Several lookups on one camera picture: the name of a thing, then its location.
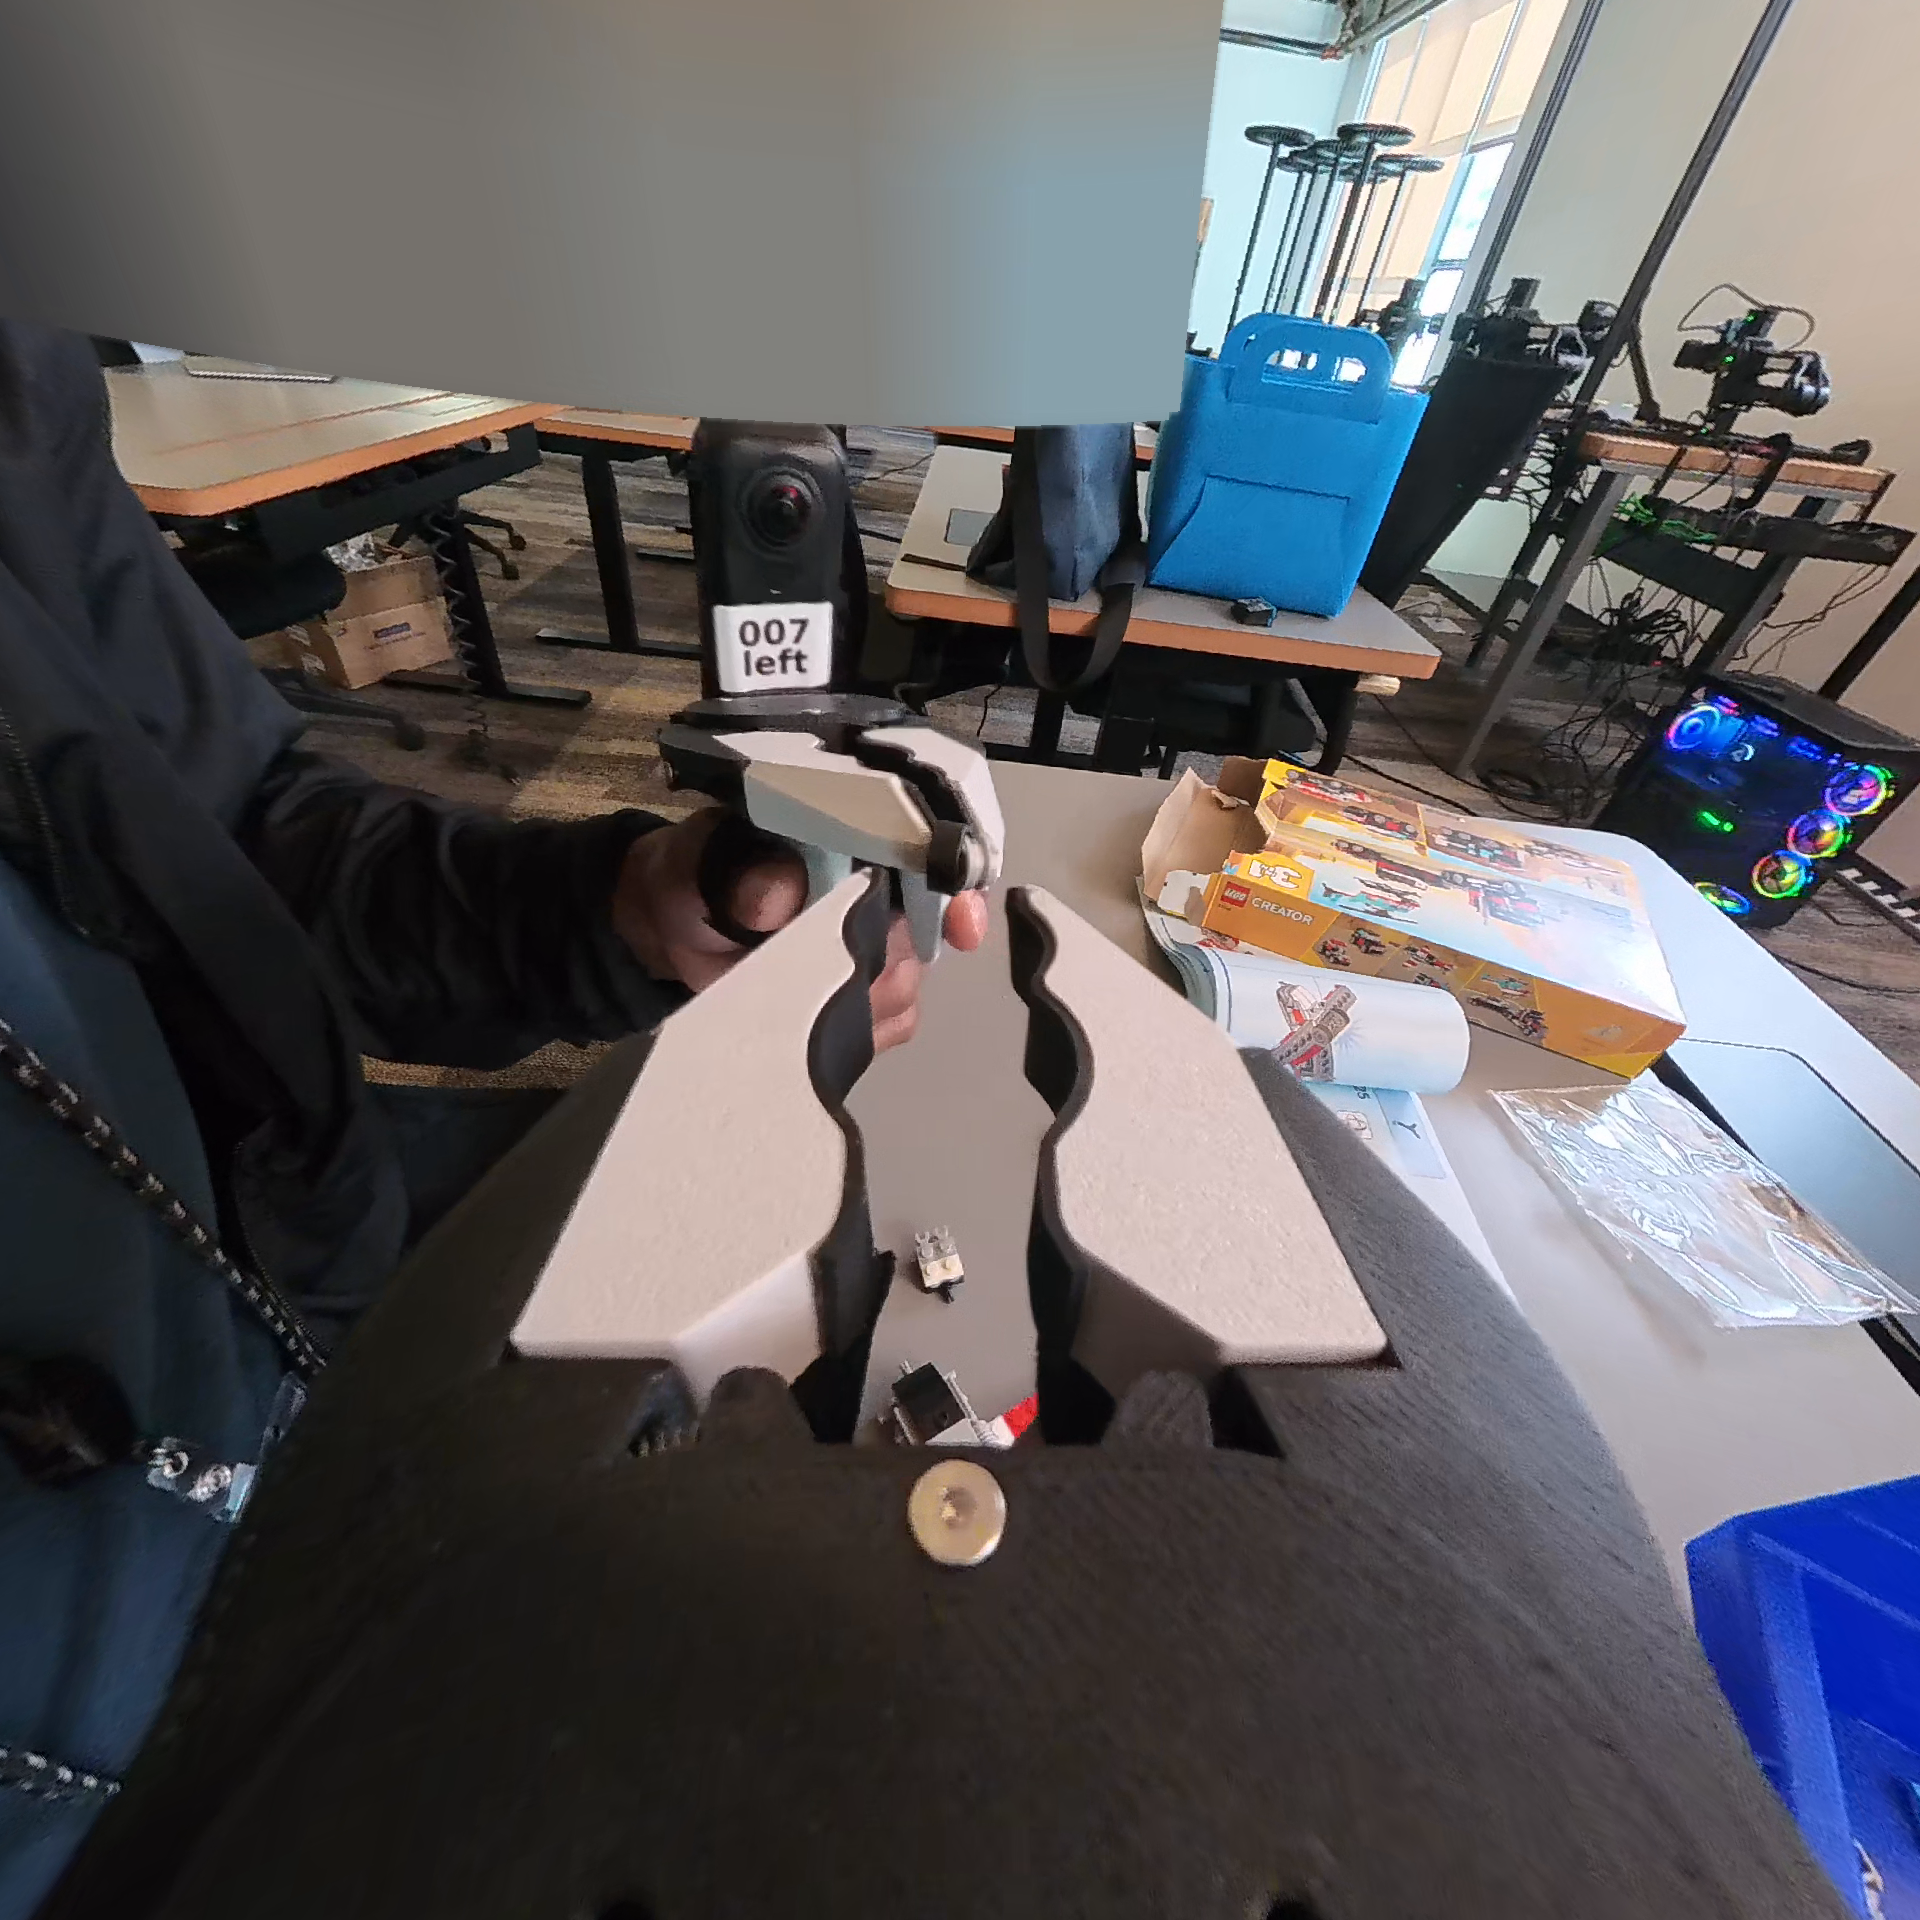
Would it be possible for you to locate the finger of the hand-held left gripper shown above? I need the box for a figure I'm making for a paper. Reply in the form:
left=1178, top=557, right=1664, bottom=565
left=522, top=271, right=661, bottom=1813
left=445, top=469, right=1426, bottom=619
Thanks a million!
left=856, top=727, right=1009, bottom=889
left=710, top=728, right=945, bottom=886

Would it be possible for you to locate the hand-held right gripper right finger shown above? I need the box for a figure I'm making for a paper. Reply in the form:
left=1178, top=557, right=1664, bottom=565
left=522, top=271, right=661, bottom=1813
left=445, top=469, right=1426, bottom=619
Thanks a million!
left=1000, top=884, right=1404, bottom=1448

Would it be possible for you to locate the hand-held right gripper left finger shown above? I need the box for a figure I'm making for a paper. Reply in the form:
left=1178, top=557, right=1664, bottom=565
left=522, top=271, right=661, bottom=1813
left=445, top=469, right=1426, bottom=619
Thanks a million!
left=508, top=871, right=903, bottom=1448

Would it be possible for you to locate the toy instruction booklet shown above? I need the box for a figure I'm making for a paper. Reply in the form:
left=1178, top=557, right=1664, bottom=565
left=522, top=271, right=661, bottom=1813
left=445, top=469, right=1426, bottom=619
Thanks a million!
left=1146, top=900, right=1518, bottom=1292

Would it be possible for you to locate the blue plastic bin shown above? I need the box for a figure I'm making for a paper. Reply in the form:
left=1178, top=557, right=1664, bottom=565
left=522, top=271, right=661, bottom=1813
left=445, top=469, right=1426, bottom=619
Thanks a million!
left=1685, top=1476, right=1920, bottom=1920

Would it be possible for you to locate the person's left forearm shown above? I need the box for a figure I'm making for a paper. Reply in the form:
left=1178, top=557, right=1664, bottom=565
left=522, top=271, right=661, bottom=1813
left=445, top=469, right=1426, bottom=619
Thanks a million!
left=239, top=749, right=677, bottom=1059

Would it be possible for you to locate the wooden office desk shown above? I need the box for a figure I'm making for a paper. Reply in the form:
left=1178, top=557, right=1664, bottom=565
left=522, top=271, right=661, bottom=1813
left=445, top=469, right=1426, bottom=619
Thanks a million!
left=105, top=356, right=568, bottom=710
left=533, top=405, right=705, bottom=662

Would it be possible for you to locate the grey office desk wood edge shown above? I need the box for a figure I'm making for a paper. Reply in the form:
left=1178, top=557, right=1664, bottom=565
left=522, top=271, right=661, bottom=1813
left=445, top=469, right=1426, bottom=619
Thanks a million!
left=885, top=440, right=1442, bottom=782

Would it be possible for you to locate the standing desk with equipment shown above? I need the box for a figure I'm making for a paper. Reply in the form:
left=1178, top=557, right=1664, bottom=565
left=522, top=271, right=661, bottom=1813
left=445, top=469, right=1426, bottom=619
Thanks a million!
left=1463, top=412, right=1920, bottom=782

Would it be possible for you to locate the person's left hand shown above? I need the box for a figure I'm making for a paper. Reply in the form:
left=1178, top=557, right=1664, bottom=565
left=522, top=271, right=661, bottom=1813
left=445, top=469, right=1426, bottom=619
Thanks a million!
left=614, top=808, right=992, bottom=1056

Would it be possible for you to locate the navy backpack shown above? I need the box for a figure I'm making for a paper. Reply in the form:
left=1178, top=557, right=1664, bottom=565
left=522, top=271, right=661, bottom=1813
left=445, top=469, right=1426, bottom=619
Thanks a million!
left=967, top=423, right=1149, bottom=694

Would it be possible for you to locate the yellow toy brick box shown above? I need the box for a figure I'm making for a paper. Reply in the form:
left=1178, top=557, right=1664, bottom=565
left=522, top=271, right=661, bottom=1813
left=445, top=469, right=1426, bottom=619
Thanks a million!
left=1140, top=756, right=1689, bottom=1081

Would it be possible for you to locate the brown cardboard box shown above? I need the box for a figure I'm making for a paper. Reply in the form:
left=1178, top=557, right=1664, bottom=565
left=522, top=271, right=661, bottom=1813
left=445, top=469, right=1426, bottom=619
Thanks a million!
left=286, top=556, right=455, bottom=693

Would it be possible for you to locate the blue felt tote bag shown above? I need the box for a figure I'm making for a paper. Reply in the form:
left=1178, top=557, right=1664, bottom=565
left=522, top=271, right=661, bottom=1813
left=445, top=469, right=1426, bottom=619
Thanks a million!
left=1146, top=310, right=1431, bottom=619

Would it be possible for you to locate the clear plastic bag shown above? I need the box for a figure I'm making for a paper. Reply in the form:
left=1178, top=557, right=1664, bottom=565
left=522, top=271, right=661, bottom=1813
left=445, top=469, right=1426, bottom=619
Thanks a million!
left=1487, top=1076, right=1917, bottom=1333

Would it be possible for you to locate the white table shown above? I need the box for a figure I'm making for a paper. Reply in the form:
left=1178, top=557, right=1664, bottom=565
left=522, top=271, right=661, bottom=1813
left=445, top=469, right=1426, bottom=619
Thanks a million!
left=1575, top=822, right=1920, bottom=1278

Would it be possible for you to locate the group of black bar stools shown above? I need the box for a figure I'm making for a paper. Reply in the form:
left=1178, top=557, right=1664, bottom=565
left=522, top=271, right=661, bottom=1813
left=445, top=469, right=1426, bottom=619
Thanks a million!
left=1246, top=123, right=1445, bottom=325

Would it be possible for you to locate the computer case with rainbow fans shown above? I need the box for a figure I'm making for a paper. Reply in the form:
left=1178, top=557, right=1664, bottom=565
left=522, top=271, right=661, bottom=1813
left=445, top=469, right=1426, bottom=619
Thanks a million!
left=1597, top=670, right=1898, bottom=927

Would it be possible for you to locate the tall office window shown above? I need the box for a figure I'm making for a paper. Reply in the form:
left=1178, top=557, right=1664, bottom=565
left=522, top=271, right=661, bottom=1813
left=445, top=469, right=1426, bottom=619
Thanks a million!
left=1358, top=0, right=1532, bottom=325

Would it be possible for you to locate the black camera rig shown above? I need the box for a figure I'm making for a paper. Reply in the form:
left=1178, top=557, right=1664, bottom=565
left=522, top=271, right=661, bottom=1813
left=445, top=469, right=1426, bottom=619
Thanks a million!
left=1450, top=275, right=1625, bottom=379
left=1671, top=286, right=1834, bottom=437

